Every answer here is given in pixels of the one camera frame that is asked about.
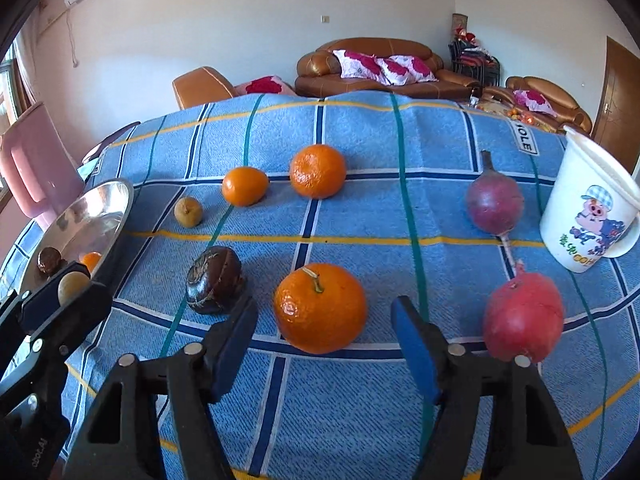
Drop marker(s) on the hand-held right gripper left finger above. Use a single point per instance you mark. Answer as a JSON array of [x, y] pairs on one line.
[[235, 340]]

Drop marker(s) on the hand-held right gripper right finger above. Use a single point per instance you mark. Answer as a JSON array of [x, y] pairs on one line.
[[415, 345]]

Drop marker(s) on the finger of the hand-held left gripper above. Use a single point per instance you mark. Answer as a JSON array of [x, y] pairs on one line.
[[12, 330], [80, 320]]

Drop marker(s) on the small pale yellow fruit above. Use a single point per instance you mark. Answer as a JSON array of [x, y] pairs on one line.
[[74, 287]]

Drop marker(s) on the large orange with stem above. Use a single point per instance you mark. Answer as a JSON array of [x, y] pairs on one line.
[[320, 310]]

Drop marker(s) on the steel bowl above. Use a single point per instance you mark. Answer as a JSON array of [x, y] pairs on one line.
[[100, 205]]

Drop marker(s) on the purple radish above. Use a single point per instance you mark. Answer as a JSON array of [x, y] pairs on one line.
[[495, 202]]

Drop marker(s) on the round orange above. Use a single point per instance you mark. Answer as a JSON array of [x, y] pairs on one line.
[[318, 171]]

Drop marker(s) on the tiny orange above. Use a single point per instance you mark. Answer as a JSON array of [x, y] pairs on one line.
[[91, 261]]

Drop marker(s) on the small brown fruit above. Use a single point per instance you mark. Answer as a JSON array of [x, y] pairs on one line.
[[49, 260]]

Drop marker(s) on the blue checked blanket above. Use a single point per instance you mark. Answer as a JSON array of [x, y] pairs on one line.
[[350, 230]]

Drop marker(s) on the small yellow-brown fruit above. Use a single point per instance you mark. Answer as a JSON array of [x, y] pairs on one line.
[[188, 211]]

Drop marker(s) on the small oval orange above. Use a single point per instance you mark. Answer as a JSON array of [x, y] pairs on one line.
[[245, 186]]

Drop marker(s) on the pink kettle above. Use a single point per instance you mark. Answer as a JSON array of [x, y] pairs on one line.
[[35, 170]]

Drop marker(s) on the white cartoon print cup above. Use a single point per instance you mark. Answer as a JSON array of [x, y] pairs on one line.
[[580, 175]]

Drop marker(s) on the window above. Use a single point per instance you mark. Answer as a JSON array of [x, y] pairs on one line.
[[10, 90]]

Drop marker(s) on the wooden coffee table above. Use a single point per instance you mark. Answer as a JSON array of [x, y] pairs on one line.
[[505, 112]]

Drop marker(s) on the brown leather armchair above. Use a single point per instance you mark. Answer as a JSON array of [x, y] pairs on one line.
[[570, 107], [200, 85]]

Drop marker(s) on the pink curtain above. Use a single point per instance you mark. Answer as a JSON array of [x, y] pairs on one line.
[[25, 60]]

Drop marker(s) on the white red flower pillow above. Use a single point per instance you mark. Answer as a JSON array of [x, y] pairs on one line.
[[407, 69], [535, 101], [357, 65]]

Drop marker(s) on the brown leather sofa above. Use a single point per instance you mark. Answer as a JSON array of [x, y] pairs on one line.
[[315, 67]]

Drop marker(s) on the stack of dark chairs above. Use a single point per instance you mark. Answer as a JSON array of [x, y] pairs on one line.
[[472, 62]]

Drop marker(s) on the brown wooden door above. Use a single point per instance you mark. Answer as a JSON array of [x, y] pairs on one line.
[[617, 100]]

